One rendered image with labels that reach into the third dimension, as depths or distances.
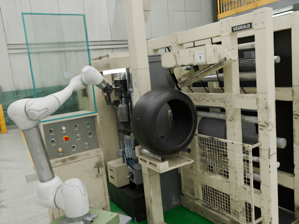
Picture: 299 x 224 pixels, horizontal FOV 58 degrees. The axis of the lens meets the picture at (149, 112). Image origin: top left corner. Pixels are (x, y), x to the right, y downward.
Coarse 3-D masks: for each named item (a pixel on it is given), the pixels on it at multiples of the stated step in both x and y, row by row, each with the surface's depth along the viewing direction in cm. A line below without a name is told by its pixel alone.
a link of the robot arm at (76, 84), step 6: (78, 78) 206; (72, 84) 202; (78, 84) 205; (84, 84) 207; (66, 90) 176; (72, 90) 189; (78, 90) 208; (60, 96) 168; (66, 96) 173; (60, 102) 166
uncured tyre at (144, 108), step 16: (144, 96) 228; (160, 96) 217; (176, 96) 223; (144, 112) 214; (176, 112) 259; (192, 112) 234; (144, 128) 213; (176, 128) 260; (192, 128) 236; (144, 144) 225; (160, 144) 218; (176, 144) 248
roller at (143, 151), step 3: (141, 150) 249; (144, 150) 246; (147, 150) 244; (144, 153) 245; (147, 153) 240; (150, 153) 236; (153, 153) 234; (156, 153) 232; (153, 156) 232; (156, 156) 228; (159, 156) 225; (162, 156) 223; (159, 159) 224; (162, 159) 222; (165, 159) 224
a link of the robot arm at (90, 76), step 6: (90, 66) 200; (84, 72) 198; (90, 72) 198; (96, 72) 202; (84, 78) 203; (90, 78) 201; (96, 78) 202; (102, 78) 207; (90, 84) 207; (96, 84) 207
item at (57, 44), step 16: (32, 16) 231; (48, 16) 238; (64, 16) 245; (80, 16) 253; (32, 32) 232; (48, 32) 239; (64, 32) 246; (80, 32) 254; (32, 48) 233; (48, 48) 240; (64, 48) 247; (80, 48) 255; (32, 64) 234; (48, 64) 241; (64, 64) 248; (80, 64) 256; (32, 80) 234; (48, 80) 242; (64, 80) 249; (80, 96) 259; (64, 112) 252; (80, 112) 260; (96, 112) 268
